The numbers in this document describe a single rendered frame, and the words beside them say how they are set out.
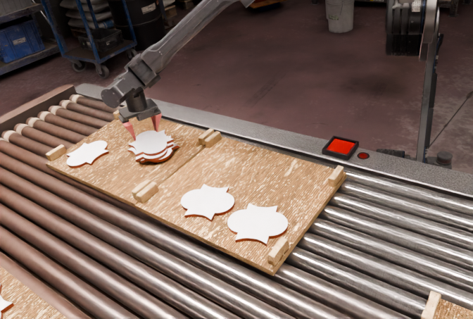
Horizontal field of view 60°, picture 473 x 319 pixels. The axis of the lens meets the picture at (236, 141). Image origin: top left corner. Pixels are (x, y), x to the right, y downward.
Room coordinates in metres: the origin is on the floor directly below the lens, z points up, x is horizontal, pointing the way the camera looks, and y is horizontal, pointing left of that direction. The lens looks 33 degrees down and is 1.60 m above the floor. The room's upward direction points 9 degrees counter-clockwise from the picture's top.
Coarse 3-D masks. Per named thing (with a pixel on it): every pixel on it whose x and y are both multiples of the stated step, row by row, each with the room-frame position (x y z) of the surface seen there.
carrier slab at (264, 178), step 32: (192, 160) 0.97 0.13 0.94; (224, 160) 0.94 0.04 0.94; (256, 160) 0.92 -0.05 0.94; (288, 160) 0.89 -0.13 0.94; (160, 192) 0.85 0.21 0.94; (256, 192) 0.78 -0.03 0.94; (288, 192) 0.76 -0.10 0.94; (320, 192) 0.74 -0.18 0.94; (192, 224) 0.71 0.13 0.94; (224, 224) 0.69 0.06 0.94; (288, 224) 0.66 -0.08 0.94; (256, 256) 0.58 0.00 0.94
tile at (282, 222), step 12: (240, 216) 0.70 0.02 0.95; (252, 216) 0.69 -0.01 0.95; (264, 216) 0.69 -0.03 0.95; (276, 216) 0.68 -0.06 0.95; (240, 228) 0.66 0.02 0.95; (252, 228) 0.65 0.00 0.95; (264, 228) 0.65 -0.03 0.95; (276, 228) 0.64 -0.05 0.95; (240, 240) 0.63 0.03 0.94; (252, 240) 0.63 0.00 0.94; (264, 240) 0.61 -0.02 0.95
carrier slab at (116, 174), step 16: (112, 128) 1.23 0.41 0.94; (144, 128) 1.20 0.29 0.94; (160, 128) 1.18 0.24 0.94; (176, 128) 1.16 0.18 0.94; (192, 128) 1.14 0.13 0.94; (80, 144) 1.16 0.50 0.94; (112, 144) 1.13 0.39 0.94; (128, 144) 1.11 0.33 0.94; (192, 144) 1.05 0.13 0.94; (64, 160) 1.08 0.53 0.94; (96, 160) 1.05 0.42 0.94; (112, 160) 1.04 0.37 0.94; (128, 160) 1.02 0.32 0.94; (176, 160) 0.98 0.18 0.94; (80, 176) 0.98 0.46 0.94; (96, 176) 0.97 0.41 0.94; (112, 176) 0.95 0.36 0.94; (128, 176) 0.94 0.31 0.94; (144, 176) 0.93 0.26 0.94; (160, 176) 0.92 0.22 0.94; (112, 192) 0.88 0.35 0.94; (128, 192) 0.87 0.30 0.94
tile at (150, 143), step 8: (144, 136) 1.08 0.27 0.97; (152, 136) 1.07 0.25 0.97; (160, 136) 1.06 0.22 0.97; (136, 144) 1.04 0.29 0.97; (144, 144) 1.03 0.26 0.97; (152, 144) 1.02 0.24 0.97; (160, 144) 1.01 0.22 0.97; (136, 152) 1.00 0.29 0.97; (144, 152) 0.99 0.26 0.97; (152, 152) 0.98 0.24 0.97; (160, 152) 0.98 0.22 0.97
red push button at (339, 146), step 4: (336, 140) 0.96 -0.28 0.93; (340, 140) 0.95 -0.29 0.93; (332, 144) 0.94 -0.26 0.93; (336, 144) 0.94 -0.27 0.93; (340, 144) 0.93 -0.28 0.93; (344, 144) 0.93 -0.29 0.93; (348, 144) 0.93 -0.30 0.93; (352, 144) 0.92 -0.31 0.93; (328, 148) 0.93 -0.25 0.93; (332, 148) 0.92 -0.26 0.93; (336, 148) 0.92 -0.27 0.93; (340, 148) 0.92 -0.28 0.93; (344, 148) 0.91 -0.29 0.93; (348, 148) 0.91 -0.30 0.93; (340, 152) 0.90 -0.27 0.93; (344, 152) 0.90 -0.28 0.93
